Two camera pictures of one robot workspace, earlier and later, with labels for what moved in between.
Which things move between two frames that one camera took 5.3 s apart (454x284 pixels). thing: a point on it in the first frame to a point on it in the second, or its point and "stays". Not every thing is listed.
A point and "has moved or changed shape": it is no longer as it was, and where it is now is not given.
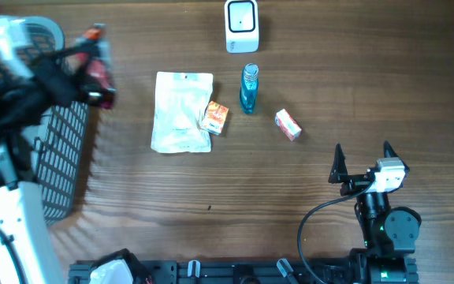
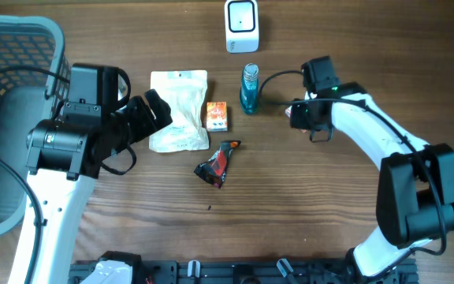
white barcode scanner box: (242, 27) stays
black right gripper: (355, 182) to (298, 118)
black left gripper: (52, 75) to (146, 123)
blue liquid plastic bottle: (249, 89) stays
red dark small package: (98, 60) to (213, 170)
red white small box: (289, 127) to (288, 113)
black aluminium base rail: (230, 272) stays
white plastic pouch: (180, 99) stays
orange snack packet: (214, 117) has moved or changed shape
